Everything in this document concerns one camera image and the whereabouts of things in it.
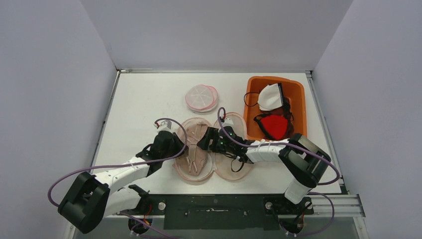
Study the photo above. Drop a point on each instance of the floral beige bra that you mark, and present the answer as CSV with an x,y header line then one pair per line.
x,y
225,167

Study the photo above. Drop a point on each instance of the orange plastic basin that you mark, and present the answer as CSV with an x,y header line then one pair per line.
x,y
293,91

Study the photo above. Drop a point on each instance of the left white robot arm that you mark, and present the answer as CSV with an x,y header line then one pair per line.
x,y
92,197

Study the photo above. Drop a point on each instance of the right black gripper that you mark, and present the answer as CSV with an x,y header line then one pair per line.
x,y
207,139

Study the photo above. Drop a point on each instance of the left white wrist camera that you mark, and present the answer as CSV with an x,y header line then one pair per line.
x,y
163,125

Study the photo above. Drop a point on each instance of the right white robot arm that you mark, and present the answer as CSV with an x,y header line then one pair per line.
x,y
304,160

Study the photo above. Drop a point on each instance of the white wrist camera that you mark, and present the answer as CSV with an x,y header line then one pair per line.
x,y
226,123
163,125

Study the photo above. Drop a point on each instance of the dark red bra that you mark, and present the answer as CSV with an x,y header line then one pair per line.
x,y
282,118

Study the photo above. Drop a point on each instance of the white mesh pink-trimmed laundry bag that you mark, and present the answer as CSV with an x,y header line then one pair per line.
x,y
201,98

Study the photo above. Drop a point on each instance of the beige pink bra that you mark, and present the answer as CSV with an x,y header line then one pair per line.
x,y
195,164

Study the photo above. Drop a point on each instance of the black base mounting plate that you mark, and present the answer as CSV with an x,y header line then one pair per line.
x,y
221,212

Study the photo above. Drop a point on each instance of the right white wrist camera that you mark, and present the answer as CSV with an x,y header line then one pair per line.
x,y
226,123

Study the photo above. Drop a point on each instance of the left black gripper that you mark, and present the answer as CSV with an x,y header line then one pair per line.
x,y
179,144

